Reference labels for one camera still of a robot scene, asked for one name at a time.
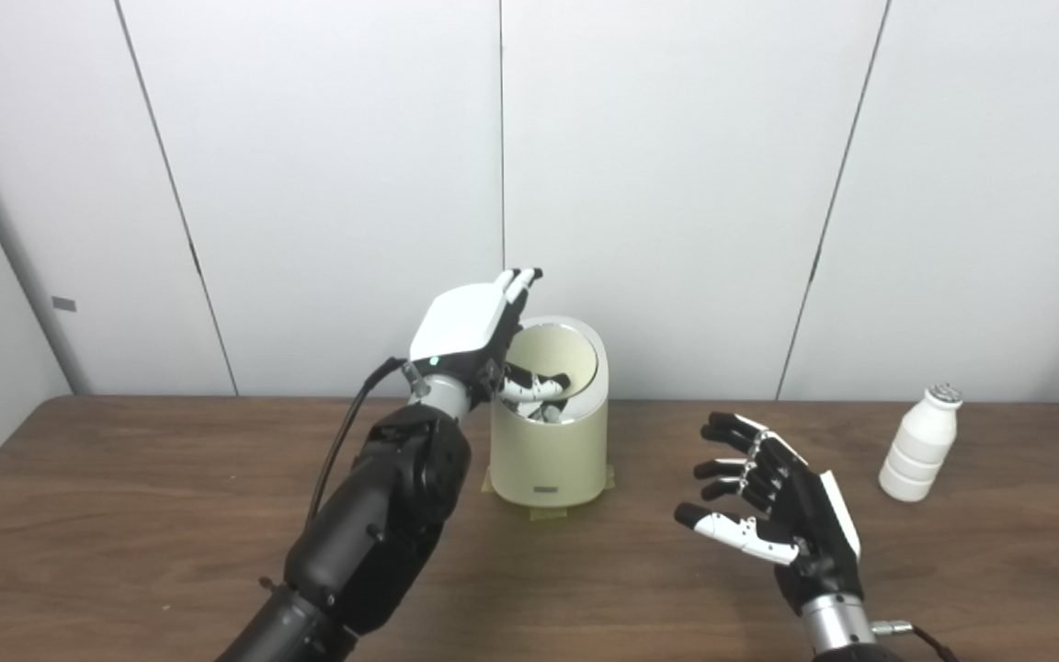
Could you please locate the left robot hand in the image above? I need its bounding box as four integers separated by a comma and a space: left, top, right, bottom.
408, 268, 573, 407

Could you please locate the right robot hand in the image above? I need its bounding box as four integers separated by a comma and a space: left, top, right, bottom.
674, 411, 862, 615

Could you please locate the cream round bin lid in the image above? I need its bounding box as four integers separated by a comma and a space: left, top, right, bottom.
509, 324, 600, 417

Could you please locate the small white plastic bottle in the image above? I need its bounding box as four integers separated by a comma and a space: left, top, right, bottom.
879, 383, 963, 503

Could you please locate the cream-colored bin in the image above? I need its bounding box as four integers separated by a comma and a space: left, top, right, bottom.
487, 316, 610, 508

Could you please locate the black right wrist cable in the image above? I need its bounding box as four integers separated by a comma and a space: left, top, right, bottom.
871, 621, 960, 662

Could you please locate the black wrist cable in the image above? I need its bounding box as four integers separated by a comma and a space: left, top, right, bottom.
871, 621, 960, 662
304, 357, 413, 534

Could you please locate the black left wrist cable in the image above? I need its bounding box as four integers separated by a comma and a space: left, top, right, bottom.
304, 357, 413, 534

